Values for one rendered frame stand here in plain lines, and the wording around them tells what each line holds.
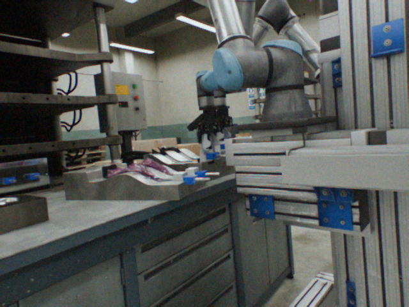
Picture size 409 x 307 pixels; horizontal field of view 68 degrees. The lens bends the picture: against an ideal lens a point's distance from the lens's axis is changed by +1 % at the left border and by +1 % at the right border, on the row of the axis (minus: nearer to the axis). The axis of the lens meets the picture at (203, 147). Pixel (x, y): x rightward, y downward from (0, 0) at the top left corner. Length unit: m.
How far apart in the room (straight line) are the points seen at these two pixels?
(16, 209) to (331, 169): 0.84
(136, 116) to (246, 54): 1.43
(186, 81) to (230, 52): 9.07
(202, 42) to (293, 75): 8.80
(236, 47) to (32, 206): 0.75
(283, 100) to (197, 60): 8.86
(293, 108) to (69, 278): 0.78
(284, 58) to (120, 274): 0.82
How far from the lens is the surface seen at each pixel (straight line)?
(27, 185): 1.74
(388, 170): 0.71
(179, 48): 10.27
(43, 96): 1.81
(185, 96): 9.92
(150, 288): 1.17
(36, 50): 1.89
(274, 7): 1.51
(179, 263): 1.25
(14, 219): 1.02
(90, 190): 1.24
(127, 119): 2.15
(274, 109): 0.91
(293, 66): 0.93
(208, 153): 1.35
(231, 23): 0.98
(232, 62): 0.86
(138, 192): 1.12
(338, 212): 0.93
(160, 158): 1.49
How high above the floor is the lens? 1.03
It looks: 3 degrees down
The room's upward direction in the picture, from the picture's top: 5 degrees counter-clockwise
